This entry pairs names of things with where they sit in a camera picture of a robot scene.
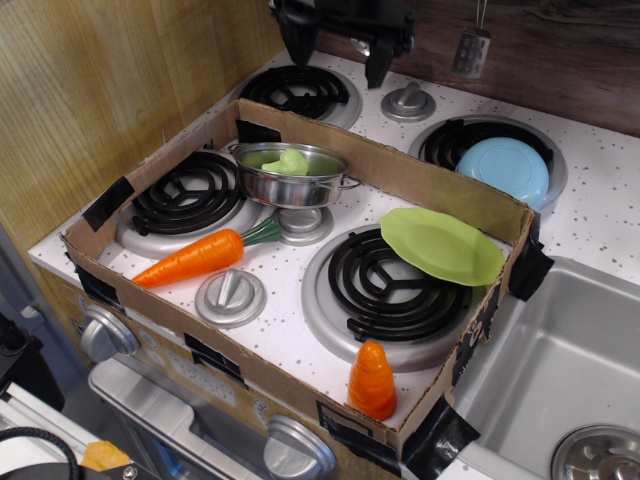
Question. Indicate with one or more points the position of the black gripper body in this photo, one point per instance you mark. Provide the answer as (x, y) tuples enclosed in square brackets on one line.
[(362, 20)]

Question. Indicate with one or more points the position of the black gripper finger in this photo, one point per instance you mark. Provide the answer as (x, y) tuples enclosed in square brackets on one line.
[(299, 33), (382, 52)]

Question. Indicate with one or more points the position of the green toy broccoli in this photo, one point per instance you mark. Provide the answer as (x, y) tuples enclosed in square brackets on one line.
[(290, 162)]

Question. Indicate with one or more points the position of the small steel pan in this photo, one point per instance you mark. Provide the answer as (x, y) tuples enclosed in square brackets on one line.
[(327, 176)]

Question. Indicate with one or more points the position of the silver stovetop knob back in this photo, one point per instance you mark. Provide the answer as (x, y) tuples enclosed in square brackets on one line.
[(409, 104)]

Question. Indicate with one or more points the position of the silver stovetop knob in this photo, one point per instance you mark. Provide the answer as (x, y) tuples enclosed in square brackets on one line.
[(303, 227), (230, 299), (409, 104)]

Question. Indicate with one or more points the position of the hanging metal spatula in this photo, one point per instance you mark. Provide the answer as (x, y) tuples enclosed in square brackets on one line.
[(473, 47)]

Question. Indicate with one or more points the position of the back right black burner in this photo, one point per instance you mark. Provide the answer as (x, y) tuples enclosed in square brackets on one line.
[(446, 142)]

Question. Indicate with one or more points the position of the light blue plastic plate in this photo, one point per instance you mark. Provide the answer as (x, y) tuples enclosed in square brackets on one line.
[(510, 166)]

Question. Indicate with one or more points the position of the front left black burner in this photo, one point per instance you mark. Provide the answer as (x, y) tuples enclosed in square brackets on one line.
[(196, 198)]

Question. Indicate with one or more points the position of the silver stovetop knob middle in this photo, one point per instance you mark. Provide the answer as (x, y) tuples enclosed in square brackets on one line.
[(303, 227)]

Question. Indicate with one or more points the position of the green plastic plate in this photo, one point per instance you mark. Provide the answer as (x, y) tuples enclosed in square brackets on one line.
[(442, 246)]

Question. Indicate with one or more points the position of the orange toy carrot with stem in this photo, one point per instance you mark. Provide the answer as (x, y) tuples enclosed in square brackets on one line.
[(214, 252)]

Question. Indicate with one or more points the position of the front right black burner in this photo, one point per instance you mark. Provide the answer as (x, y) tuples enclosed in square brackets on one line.
[(357, 289)]

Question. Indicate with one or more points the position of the silver stovetop knob front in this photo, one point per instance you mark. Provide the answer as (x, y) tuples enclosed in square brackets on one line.
[(230, 299)]

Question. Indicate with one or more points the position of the orange carrot piece upright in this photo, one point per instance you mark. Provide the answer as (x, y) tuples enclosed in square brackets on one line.
[(371, 387)]

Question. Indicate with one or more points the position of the metal sink basin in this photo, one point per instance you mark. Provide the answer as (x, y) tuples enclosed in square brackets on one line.
[(566, 358)]

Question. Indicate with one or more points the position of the left oven knob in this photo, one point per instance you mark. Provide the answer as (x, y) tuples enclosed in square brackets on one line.
[(106, 335)]

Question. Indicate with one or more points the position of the oven knob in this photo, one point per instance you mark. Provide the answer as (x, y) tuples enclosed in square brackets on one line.
[(106, 335), (292, 451)]

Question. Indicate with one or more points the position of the cardboard fence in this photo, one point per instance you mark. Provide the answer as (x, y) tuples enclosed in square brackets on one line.
[(274, 365)]

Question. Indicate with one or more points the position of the right oven knob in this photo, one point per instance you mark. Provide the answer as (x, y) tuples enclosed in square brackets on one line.
[(292, 451)]

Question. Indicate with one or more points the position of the sink drain strainer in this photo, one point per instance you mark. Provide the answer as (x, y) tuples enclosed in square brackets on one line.
[(596, 451)]

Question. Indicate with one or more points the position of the orange object bottom left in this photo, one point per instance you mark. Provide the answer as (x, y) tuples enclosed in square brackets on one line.
[(102, 455)]

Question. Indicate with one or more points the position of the silver oven door handle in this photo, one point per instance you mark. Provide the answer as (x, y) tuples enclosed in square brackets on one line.
[(181, 435)]

